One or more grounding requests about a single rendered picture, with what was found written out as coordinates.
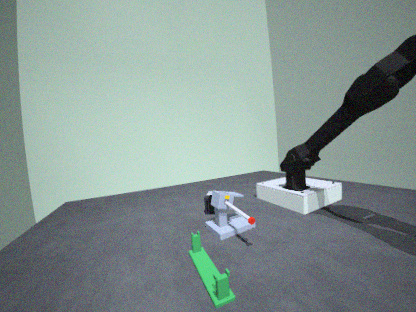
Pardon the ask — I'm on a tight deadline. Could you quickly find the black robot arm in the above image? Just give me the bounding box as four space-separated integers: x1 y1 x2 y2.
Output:
280 35 416 192

